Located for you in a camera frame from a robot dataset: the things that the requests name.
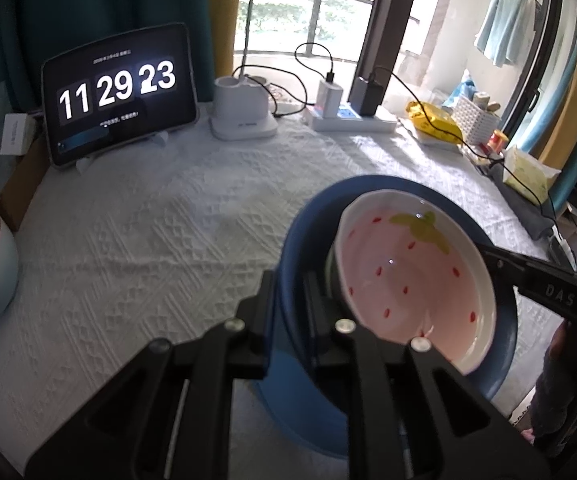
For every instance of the white woven basket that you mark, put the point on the white woven basket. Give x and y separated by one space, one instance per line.
473 122

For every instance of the small white box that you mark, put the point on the small white box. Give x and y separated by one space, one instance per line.
17 134

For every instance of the white power strip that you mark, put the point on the white power strip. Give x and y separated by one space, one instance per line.
348 122

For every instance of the large dark blue bowl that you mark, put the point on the large dark blue bowl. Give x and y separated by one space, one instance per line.
308 240

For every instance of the dark grey cloth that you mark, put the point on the dark grey cloth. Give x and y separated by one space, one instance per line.
523 210

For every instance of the cardboard box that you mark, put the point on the cardboard box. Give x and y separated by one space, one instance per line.
26 185

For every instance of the orange lid jar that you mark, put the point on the orange lid jar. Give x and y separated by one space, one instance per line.
498 141

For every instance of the tablet showing clock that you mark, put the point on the tablet showing clock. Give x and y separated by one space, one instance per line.
118 95

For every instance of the hanging dark green garment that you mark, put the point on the hanging dark green garment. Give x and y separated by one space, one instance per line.
537 12

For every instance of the white desk lamp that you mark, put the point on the white desk lamp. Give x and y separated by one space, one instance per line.
241 110

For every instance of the hanging light blue garment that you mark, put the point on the hanging light blue garment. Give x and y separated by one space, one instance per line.
501 25

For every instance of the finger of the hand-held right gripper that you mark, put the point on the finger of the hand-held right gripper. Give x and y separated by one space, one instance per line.
543 285

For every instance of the white textured tablecloth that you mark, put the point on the white textured tablecloth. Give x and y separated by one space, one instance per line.
133 240

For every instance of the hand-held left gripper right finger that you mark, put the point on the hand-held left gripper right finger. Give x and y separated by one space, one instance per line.
313 305

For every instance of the white tablet stand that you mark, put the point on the white tablet stand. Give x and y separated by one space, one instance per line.
158 137

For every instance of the pale yellow tissue pack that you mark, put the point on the pale yellow tissue pack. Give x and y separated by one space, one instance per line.
528 170

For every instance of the pink strawberry bowl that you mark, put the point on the pink strawberry bowl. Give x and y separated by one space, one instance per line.
408 270

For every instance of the white charger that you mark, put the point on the white charger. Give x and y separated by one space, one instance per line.
329 97

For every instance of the black charger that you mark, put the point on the black charger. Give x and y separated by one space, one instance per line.
364 96

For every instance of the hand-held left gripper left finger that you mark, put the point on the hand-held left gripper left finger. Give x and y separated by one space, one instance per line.
268 300

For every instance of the person's right hand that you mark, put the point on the person's right hand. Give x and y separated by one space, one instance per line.
568 390

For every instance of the yellow wipes packet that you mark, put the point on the yellow wipes packet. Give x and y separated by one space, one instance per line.
433 120

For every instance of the dark window frame post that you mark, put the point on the dark window frame post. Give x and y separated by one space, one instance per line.
388 25

